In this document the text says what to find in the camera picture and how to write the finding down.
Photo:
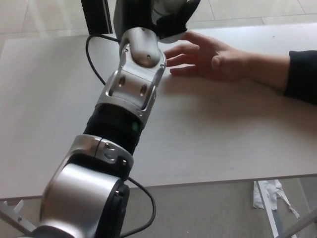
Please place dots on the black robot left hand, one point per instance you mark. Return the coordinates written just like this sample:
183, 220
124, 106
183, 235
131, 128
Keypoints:
131, 15

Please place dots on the person's right hand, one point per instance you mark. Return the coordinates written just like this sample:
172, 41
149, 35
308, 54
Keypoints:
210, 62

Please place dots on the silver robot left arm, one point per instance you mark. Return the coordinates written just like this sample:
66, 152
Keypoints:
128, 84

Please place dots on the black vertical pillar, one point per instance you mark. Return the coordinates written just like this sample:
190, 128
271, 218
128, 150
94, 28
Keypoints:
95, 17

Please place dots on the crumpled white paper scrap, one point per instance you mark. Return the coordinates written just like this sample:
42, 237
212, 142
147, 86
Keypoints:
257, 200

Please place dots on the white vertical table leg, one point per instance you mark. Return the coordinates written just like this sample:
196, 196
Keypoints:
266, 205

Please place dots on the white table frame bracket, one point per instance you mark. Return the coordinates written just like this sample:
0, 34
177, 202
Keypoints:
18, 205

